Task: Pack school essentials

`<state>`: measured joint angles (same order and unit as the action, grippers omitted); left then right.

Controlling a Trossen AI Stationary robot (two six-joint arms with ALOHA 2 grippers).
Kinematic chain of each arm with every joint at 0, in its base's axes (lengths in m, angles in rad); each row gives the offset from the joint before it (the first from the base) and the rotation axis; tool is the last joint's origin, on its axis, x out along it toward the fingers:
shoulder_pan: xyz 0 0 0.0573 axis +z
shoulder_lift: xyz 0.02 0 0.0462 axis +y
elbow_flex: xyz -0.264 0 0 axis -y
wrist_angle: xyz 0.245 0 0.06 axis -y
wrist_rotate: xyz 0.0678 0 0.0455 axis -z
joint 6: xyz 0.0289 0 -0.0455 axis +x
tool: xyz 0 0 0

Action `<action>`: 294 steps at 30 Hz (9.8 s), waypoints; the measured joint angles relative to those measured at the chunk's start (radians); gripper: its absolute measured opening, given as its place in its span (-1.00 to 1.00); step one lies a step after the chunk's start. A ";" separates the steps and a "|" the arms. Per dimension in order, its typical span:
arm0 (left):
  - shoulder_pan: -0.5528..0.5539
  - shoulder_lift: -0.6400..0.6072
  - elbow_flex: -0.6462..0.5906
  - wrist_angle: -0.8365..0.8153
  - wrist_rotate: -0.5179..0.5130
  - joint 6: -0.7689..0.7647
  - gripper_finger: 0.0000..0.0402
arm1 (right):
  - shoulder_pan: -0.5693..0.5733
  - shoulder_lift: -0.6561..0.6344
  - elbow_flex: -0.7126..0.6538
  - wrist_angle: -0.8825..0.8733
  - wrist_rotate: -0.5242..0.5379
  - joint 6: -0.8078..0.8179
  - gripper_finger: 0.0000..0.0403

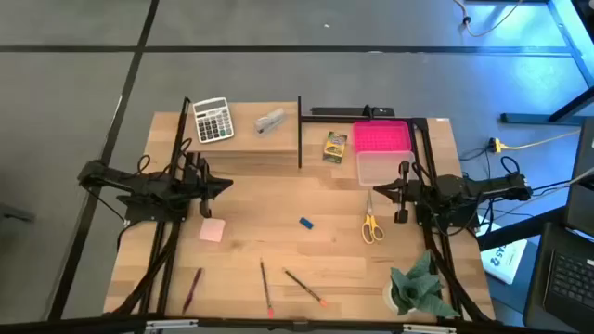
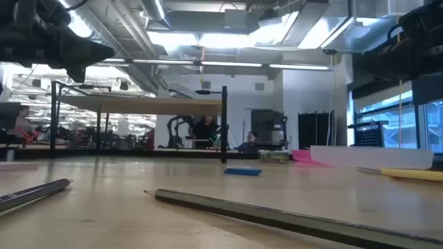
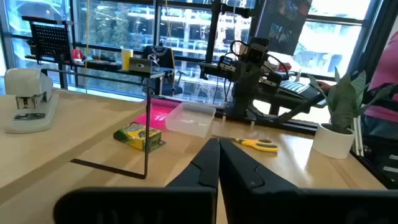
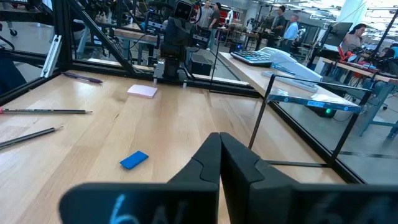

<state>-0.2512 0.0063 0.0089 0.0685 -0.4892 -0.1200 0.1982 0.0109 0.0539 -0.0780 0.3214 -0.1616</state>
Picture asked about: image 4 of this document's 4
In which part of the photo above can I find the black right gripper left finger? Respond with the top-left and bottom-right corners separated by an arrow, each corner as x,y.
58,132 -> 222,224

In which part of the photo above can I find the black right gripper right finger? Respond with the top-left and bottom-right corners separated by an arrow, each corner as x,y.
220,132 -> 398,224

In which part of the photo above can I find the blue eraser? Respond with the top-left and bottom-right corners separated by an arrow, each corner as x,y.
119,151 -> 149,170

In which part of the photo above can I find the pink sticky note pad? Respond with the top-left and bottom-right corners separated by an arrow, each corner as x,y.
126,84 -> 158,99

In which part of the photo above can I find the dark grey pencil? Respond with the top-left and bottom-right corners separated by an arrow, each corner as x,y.
0,107 -> 93,115
0,126 -> 65,150

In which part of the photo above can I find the person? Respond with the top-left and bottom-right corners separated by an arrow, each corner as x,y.
198,0 -> 215,29
281,14 -> 300,53
340,23 -> 368,54
208,2 -> 222,50
272,5 -> 287,40

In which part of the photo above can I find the black box on floor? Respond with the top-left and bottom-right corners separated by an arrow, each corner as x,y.
189,54 -> 214,77

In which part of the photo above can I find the wooden workbench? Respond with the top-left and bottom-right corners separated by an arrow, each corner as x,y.
320,57 -> 398,139
113,23 -> 159,66

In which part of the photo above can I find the grey desk calculator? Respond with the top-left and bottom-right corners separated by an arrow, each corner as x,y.
229,50 -> 274,68

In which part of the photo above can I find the wooden shelf with black legs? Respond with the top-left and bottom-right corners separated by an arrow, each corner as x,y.
217,51 -> 373,167

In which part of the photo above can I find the black device with green light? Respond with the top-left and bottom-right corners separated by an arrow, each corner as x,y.
306,105 -> 337,119

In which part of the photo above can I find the black monitor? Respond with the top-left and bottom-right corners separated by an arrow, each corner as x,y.
323,21 -> 354,47

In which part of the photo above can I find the orange red equipment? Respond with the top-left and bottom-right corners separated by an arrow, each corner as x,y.
337,46 -> 358,63

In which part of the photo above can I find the silver frame bracket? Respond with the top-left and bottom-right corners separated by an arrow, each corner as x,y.
40,34 -> 62,78

